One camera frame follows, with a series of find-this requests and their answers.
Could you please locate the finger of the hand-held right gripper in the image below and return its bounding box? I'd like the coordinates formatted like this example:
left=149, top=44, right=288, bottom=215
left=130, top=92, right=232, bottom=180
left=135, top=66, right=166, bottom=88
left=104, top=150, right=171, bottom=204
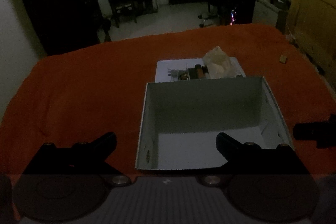
left=293, top=114, right=336, bottom=149

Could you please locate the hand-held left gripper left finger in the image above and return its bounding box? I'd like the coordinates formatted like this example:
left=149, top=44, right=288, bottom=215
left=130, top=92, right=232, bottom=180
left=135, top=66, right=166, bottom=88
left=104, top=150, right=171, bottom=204
left=22, top=132, right=132, bottom=187

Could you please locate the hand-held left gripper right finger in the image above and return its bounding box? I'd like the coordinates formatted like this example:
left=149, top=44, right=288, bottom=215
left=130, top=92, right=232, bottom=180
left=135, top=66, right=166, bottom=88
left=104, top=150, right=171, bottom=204
left=198, top=132, right=310, bottom=187

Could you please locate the white cardboard box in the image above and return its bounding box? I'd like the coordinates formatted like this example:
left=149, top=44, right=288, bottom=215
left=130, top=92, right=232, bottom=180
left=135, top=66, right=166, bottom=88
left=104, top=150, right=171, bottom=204
left=135, top=76, right=294, bottom=170

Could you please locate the black ribbed clip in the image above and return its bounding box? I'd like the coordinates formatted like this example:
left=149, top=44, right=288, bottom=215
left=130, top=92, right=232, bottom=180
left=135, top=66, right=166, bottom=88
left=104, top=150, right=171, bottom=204
left=189, top=64, right=208, bottom=80

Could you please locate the clear plastic bag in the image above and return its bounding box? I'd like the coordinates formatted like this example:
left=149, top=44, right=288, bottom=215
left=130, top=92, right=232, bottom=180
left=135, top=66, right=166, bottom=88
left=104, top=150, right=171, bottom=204
left=203, top=46, right=238, bottom=79

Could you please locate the white box lid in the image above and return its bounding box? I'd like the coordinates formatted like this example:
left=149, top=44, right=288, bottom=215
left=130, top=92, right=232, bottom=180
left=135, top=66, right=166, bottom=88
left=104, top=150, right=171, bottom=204
left=155, top=57, right=247, bottom=83

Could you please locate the orange blanket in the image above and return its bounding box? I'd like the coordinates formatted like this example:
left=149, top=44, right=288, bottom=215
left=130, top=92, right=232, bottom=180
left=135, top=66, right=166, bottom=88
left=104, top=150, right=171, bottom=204
left=0, top=24, right=336, bottom=224

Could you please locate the yellow cardboard box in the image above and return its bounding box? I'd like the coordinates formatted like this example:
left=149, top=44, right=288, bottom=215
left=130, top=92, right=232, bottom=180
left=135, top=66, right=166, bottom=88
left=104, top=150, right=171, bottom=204
left=286, top=0, right=336, bottom=76

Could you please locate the white cabinet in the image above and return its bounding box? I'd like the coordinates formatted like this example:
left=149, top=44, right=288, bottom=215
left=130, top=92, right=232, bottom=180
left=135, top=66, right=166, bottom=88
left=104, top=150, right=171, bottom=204
left=252, top=0, right=279, bottom=28

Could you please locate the office chair wheel base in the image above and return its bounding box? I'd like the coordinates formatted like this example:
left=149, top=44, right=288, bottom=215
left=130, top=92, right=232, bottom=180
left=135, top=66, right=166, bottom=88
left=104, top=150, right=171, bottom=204
left=198, top=11, right=220, bottom=28

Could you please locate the computer case with coloured lights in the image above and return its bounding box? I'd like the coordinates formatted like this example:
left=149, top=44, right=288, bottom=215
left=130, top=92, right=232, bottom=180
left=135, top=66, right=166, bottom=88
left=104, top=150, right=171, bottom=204
left=228, top=9, right=239, bottom=26

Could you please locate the dark wardrobe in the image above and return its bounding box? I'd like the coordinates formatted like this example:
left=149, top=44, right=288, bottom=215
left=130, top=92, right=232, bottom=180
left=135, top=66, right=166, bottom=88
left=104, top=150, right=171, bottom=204
left=10, top=0, right=101, bottom=56

